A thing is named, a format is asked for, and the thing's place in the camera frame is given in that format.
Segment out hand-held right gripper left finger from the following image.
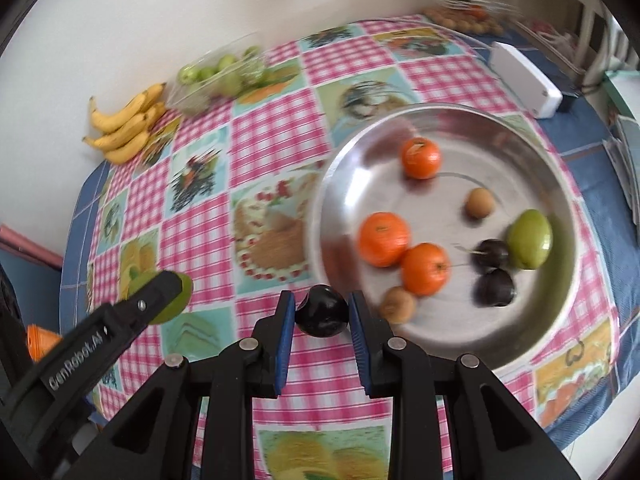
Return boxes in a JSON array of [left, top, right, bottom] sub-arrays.
[[82, 290, 296, 480]]

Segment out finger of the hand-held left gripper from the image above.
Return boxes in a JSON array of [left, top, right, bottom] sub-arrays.
[[0, 270, 184, 472]]

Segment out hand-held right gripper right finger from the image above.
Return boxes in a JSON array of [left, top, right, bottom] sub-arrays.
[[348, 291, 568, 480]]

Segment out dark plum without stem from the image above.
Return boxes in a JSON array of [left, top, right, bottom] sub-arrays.
[[473, 268, 517, 307], [296, 285, 348, 339]]

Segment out large round brown fruit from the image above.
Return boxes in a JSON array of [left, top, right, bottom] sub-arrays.
[[380, 286, 417, 325]]

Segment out green mango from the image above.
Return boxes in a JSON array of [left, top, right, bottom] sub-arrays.
[[127, 270, 195, 325], [506, 209, 554, 271]]

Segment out small orange tangerine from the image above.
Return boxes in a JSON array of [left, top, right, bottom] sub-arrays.
[[401, 243, 451, 296]]

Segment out large orange tangerine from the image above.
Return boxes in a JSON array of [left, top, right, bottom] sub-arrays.
[[359, 212, 412, 268]]

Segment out dark plum with stem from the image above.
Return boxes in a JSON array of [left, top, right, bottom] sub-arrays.
[[471, 239, 511, 271]]

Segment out small round brown fruit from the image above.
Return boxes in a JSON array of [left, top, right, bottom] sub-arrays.
[[466, 188, 497, 220]]

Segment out orange tangerine with pale stem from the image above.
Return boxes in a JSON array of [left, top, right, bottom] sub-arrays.
[[401, 137, 442, 180]]

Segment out round metal basin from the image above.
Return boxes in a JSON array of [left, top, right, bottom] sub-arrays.
[[306, 102, 585, 373]]

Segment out pile of small green fruits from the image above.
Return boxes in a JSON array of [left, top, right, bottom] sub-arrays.
[[179, 46, 266, 97]]

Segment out orange plastic object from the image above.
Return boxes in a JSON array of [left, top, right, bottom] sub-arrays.
[[26, 324, 63, 361]]

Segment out pink checkered tablecloth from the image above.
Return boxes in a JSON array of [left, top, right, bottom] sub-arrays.
[[85, 15, 616, 480]]

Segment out yellow banana bunch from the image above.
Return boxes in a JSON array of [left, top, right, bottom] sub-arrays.
[[82, 82, 167, 165]]

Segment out clear plastic produce container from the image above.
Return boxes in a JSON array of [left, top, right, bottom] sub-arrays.
[[165, 32, 268, 116]]

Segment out white plastic box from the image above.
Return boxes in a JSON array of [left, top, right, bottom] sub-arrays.
[[489, 41, 563, 120]]

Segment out black power adapter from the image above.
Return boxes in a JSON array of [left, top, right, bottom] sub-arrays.
[[555, 87, 583, 115]]

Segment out grey flat panels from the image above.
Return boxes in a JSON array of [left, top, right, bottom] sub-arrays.
[[602, 115, 640, 226]]

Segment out pile of brown longans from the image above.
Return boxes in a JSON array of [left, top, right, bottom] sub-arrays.
[[422, 6, 503, 36]]

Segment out green framed white board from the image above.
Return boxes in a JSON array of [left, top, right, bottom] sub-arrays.
[[602, 70, 640, 126]]

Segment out white wooden furniture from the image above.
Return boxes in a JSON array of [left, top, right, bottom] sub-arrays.
[[570, 0, 631, 86]]

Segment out pink rail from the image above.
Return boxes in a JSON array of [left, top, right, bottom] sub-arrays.
[[0, 222, 63, 268]]

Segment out clear bag with white cord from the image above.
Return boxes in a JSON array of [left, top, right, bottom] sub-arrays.
[[515, 17, 581, 56]]

